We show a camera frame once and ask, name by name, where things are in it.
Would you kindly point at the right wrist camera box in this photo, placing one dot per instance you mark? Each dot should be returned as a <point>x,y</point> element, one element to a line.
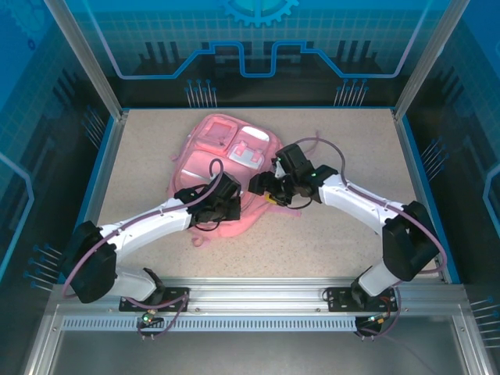
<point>279,170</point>

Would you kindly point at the aluminium mounting rail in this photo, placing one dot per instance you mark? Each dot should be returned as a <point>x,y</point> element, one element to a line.
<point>254,297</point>

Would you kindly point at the pink school backpack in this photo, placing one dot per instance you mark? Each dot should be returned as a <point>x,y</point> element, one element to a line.
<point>203,168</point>

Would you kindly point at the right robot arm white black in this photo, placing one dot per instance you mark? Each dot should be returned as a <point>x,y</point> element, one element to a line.
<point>351,203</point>

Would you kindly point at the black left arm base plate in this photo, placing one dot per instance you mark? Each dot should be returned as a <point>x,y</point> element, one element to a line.
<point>129,305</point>

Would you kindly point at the small lit connector board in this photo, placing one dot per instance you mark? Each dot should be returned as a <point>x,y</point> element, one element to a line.
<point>378,319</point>
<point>147,317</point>

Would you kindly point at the metal tray panel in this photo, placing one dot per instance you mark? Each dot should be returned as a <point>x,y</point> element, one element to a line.
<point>254,355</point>

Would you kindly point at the aluminium frame post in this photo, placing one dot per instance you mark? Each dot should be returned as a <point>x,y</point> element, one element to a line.
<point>91,62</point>
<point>427,62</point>

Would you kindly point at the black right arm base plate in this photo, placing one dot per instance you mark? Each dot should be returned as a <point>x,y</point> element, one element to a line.
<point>340,306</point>

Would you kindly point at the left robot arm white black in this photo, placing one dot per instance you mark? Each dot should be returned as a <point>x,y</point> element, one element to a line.
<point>148,230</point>

